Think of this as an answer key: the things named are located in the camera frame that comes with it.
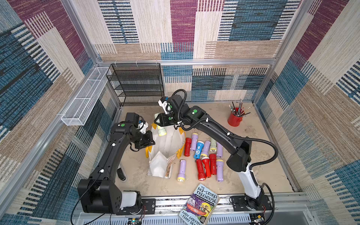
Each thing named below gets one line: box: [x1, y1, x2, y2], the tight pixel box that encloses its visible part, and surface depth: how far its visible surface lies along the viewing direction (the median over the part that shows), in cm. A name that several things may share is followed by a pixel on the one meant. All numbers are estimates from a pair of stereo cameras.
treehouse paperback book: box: [178, 183, 221, 225], surface depth 72 cm
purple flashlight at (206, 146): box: [200, 140, 212, 158], surface depth 91 cm
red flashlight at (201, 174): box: [195, 158, 207, 181], surface depth 85 cm
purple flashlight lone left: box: [177, 159, 187, 183], surface depth 84 cm
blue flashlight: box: [193, 140, 205, 160], surface depth 93 cm
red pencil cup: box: [227, 107, 245, 128], surface depth 104 cm
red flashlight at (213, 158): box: [209, 153, 218, 175], surface depth 87 cm
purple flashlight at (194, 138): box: [190, 132, 199, 152], surface depth 95 cm
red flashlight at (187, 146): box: [184, 137, 192, 157], surface depth 94 cm
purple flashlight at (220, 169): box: [216, 158, 225, 182], surface depth 82 cm
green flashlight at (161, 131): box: [157, 125, 168, 137], surface depth 74 cm
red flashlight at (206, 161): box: [201, 157, 212, 178], surface depth 86 cm
